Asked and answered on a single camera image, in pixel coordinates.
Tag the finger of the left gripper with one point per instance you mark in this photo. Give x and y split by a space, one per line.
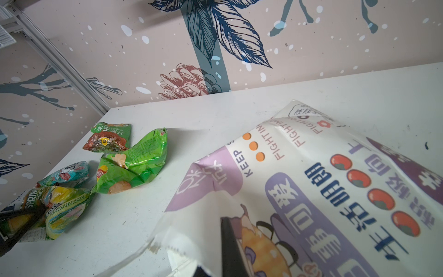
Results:
14 225

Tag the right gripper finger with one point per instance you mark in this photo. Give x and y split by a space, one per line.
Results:
232 264

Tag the yellow green spring snack bag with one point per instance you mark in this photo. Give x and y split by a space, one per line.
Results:
63 206

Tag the colourful candy snack bag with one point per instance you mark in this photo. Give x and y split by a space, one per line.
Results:
71 176

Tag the printed white paper bag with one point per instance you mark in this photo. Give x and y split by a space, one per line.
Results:
307 197

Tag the large green chip bag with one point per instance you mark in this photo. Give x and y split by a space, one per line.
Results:
136 166

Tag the green red snack pack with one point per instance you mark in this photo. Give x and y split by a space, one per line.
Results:
109 138

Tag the white wire mesh basket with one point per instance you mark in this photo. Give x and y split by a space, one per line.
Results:
7 19

